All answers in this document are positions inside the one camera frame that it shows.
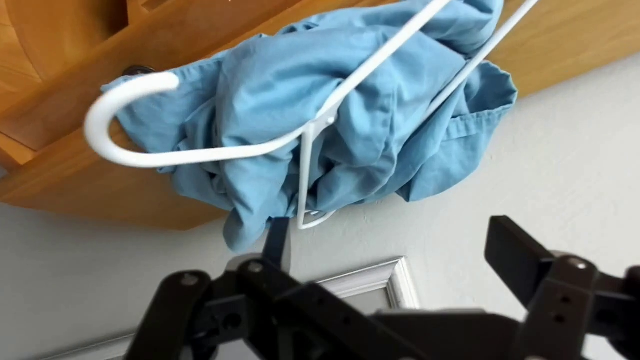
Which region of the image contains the wooden furniture panel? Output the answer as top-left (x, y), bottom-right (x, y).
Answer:
top-left (0, 0), bottom-right (640, 232)

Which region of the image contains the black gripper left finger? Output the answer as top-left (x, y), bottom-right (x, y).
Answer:
top-left (124, 217), bottom-right (429, 360)

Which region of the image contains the blue cloth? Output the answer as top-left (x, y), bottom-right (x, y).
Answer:
top-left (101, 0), bottom-right (520, 254)

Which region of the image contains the white clothes hanger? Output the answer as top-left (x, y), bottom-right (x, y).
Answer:
top-left (81, 0), bottom-right (540, 232)

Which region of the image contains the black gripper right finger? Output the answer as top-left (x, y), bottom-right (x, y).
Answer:
top-left (481, 215), bottom-right (640, 360)

